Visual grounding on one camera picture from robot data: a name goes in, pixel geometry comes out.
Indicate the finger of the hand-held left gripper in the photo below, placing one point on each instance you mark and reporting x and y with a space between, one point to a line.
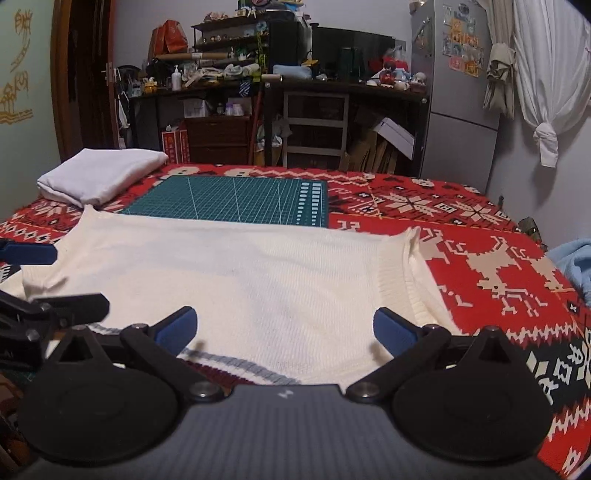
27 254
78 307

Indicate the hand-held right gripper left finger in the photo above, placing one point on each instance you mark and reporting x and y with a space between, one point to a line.
178 330

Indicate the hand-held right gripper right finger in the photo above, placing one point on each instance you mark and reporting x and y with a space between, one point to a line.
392 330

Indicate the cream knit vest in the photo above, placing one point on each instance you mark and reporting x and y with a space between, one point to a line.
231 277

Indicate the white top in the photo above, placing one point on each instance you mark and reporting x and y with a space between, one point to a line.
101 173

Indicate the red patterned tablecloth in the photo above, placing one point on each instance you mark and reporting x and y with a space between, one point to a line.
485 258

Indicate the green cutting mat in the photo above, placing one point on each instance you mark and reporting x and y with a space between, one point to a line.
221 201

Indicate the green gift box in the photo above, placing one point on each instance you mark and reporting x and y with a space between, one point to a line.
528 228

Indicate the black side desk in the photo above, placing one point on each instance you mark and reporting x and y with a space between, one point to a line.
134 120

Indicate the upright cardboard sheets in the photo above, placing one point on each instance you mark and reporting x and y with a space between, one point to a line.
369 154

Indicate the tall red box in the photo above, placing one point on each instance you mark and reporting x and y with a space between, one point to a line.
182 147
169 147

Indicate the wooden door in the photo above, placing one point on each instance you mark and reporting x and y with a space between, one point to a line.
87 83

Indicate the light blue fleece garment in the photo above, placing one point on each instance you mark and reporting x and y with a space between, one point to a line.
572 267

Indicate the white flat box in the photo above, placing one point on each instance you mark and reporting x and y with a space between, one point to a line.
395 136

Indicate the wooden drawer cabinet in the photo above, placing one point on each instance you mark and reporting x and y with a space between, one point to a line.
217 138

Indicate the black fan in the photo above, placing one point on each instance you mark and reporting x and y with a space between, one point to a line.
127 81

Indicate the white drawer unit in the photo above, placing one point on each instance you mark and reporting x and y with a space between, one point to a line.
345 129

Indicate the yellow figurine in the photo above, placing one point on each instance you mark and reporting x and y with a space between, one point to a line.
150 86

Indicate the small white box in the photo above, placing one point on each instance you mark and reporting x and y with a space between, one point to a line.
197 108

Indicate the grey refrigerator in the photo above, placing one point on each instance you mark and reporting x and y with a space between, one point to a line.
461 115

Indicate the group of white jars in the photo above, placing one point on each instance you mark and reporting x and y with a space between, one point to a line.
231 109

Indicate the white pump bottle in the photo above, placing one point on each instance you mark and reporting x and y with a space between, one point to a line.
177 79

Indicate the orange bag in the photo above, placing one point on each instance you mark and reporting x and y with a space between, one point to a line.
168 41

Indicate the brown paper roll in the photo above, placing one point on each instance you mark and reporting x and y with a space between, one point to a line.
191 56

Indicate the group of plush toys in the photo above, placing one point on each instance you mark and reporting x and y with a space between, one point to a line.
397 71

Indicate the beige hanging jacket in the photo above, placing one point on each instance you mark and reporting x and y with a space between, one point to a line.
499 78

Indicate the light blue cushion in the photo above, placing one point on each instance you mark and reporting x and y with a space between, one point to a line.
291 71

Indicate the black monitor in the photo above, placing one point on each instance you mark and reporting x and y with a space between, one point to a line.
332 46

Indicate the colourful fridge magnets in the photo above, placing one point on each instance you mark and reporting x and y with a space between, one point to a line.
464 41

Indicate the white knotted curtain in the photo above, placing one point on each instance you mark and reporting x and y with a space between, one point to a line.
549 69

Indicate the gold wall decal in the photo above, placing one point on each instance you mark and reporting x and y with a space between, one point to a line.
18 69

